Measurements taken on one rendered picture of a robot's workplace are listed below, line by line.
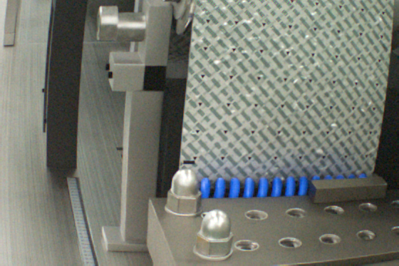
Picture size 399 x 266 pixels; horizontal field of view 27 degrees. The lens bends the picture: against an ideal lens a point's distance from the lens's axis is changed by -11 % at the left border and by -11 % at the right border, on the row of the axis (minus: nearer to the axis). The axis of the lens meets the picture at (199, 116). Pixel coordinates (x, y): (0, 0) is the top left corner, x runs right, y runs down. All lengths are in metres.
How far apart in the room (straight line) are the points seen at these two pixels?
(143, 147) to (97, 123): 0.46
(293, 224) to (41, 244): 0.34
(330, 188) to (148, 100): 0.23
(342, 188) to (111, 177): 0.44
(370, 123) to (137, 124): 0.27
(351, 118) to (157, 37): 0.23
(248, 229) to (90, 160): 0.51
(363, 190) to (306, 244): 0.14
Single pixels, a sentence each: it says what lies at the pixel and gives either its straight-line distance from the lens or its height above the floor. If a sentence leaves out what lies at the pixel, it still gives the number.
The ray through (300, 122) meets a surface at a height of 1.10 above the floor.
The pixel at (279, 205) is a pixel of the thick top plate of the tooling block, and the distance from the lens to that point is 0.93.
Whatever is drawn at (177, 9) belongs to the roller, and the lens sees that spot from 0.95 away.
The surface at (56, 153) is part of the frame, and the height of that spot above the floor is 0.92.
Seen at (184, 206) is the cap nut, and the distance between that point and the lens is 0.88.
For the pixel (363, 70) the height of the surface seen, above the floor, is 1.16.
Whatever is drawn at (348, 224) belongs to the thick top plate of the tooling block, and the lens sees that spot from 0.90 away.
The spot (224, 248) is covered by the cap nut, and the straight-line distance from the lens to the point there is 0.80.
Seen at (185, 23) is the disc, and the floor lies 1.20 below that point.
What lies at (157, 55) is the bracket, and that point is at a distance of 0.99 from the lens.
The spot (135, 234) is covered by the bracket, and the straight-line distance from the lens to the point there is 1.07.
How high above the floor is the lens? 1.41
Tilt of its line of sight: 19 degrees down
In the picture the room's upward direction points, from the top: 5 degrees clockwise
